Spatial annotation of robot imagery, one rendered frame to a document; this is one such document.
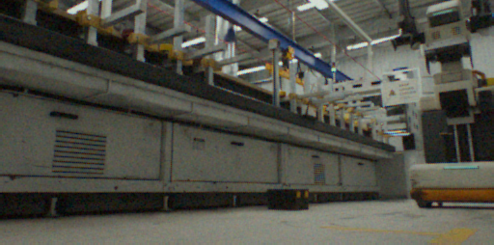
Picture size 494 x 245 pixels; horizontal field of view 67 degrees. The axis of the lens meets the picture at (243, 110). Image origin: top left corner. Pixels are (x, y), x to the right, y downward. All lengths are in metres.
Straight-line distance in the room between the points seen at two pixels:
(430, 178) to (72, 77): 2.15
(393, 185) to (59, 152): 4.63
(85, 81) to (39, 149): 0.36
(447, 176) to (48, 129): 2.25
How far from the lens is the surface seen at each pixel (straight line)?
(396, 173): 5.67
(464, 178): 2.68
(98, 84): 1.72
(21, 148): 1.79
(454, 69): 2.88
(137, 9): 1.57
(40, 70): 1.61
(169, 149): 2.19
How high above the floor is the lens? 0.11
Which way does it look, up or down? 12 degrees up
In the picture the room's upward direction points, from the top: straight up
